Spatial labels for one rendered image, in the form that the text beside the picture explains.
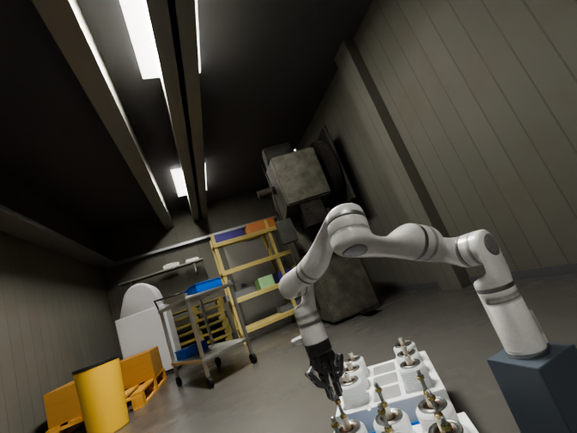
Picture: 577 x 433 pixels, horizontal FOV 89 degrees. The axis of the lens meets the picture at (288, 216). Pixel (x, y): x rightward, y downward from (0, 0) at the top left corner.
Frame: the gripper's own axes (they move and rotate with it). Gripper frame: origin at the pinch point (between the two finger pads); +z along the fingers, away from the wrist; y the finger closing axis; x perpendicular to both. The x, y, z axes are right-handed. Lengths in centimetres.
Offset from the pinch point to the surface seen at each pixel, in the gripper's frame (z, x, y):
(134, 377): 11, 380, -43
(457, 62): -160, 16, 242
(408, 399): 17.7, 5.1, 29.2
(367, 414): 19.0, 15.7, 18.8
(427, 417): 10.5, -17.2, 12.8
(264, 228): -140, 394, 209
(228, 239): -139, 407, 141
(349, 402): 15.3, 21.9, 17.5
